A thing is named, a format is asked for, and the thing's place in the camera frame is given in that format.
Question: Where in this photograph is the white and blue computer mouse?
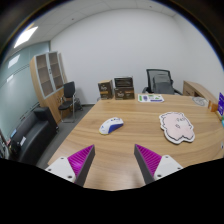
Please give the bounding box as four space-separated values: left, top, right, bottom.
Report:
98 116 125 136

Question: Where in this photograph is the small orange box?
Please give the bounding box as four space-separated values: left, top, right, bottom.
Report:
208 99 219 113

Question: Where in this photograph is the grey backpack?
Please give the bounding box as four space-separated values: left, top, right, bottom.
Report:
152 73 176 95

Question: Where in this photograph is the white sticker sheet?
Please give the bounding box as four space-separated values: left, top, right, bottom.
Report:
137 93 165 104

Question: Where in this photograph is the black mesh office chair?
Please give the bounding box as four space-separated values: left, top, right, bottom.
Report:
142 68 183 96

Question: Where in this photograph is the black visitor chair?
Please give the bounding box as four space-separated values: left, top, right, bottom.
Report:
58 80 84 124

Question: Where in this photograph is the pink pig-shaped mouse pad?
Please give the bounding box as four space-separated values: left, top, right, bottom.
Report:
158 111 196 146

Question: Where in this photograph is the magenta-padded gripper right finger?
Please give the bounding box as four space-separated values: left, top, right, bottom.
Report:
133 143 184 186

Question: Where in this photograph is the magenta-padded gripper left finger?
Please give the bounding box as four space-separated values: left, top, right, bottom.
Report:
44 143 96 188

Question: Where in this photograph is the wide brown cardboard box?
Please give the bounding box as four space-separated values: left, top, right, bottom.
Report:
114 86 136 101

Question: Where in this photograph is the wooden shelf cabinet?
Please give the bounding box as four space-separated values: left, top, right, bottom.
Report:
29 50 69 125

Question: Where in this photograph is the black box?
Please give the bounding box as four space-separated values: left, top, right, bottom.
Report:
113 76 135 89

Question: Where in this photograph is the purple card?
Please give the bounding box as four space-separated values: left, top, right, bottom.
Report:
217 92 224 117

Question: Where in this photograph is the wooden side desk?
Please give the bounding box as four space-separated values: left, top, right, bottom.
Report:
182 80 219 104

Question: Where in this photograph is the ceiling light panel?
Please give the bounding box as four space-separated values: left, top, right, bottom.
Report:
13 25 39 49

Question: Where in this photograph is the tall brown cardboard box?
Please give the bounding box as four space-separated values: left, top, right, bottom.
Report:
97 79 115 101

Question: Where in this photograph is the black leather sofa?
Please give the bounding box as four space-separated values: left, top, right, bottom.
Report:
8 106 59 166

